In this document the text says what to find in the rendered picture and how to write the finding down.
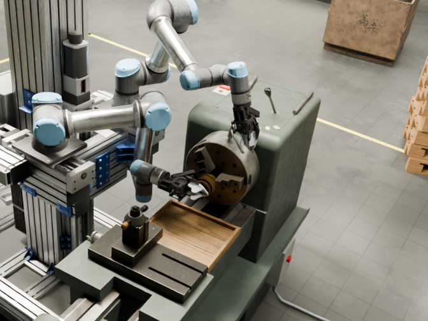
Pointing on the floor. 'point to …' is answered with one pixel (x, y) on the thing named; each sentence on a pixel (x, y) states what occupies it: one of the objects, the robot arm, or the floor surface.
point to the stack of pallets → (418, 127)
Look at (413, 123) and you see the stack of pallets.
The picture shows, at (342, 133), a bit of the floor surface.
